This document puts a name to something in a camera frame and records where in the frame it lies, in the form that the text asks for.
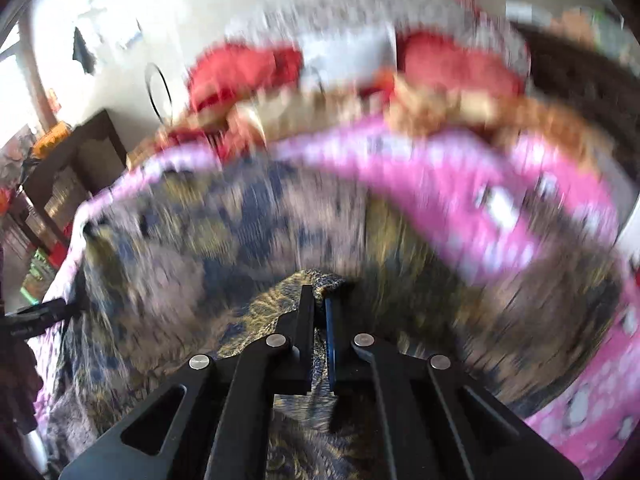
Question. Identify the grey floral quilt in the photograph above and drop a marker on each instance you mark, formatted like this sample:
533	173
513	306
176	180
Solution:
350	12

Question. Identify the dark wooden cabinet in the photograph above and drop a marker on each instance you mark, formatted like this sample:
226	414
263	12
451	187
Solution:
85	160

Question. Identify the brown blue patterned garment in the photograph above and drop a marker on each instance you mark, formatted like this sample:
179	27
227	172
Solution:
225	240

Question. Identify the white pillow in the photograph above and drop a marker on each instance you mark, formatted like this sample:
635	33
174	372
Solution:
345	52

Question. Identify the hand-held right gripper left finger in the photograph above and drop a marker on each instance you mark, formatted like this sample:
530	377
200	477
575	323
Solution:
306	330

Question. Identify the dark wall hanging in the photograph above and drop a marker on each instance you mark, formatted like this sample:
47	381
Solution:
83	50

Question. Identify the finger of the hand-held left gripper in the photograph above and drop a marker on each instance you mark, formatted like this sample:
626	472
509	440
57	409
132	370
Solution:
35	316

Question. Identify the pink penguin print blanket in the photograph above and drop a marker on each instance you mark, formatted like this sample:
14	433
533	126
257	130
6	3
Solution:
450	185

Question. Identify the orange floral satin blanket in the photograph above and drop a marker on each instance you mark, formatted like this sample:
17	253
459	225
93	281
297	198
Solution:
425	110

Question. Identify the dark wooden headboard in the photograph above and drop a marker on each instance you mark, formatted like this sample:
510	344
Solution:
585	80

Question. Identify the red heart pillow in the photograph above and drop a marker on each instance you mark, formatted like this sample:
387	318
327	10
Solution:
240	72
455	65

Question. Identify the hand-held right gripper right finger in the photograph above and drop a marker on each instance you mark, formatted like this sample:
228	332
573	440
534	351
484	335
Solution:
331	330

